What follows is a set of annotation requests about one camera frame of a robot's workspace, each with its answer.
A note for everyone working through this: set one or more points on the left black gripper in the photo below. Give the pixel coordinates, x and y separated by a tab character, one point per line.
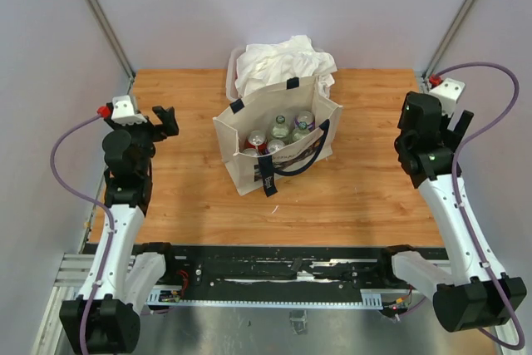
166	116

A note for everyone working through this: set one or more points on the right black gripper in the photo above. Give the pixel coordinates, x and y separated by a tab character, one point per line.
450	139

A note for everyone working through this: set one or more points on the beige canvas tote bag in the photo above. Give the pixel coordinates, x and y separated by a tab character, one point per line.
257	111

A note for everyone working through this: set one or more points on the purple fanta can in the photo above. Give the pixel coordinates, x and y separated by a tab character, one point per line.
305	117
274	145

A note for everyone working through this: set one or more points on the chang soda water bottle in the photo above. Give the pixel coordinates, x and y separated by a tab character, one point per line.
300	131

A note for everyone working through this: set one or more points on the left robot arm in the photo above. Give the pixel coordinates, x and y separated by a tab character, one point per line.
104	317

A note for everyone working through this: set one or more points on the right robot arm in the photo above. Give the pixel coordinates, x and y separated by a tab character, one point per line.
477	292

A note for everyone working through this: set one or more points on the white plastic basket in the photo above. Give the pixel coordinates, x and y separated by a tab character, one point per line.
231	74

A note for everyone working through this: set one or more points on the white crumpled cloth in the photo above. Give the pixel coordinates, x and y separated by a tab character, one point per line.
267	64

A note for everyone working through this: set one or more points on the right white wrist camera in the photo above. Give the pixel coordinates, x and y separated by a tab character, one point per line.
447	91

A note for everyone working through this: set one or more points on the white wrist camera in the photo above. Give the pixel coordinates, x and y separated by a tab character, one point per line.
123	111
447	91

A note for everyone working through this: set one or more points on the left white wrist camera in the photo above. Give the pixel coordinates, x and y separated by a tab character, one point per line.
123	111

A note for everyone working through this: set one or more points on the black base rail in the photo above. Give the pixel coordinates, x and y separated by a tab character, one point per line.
262	276

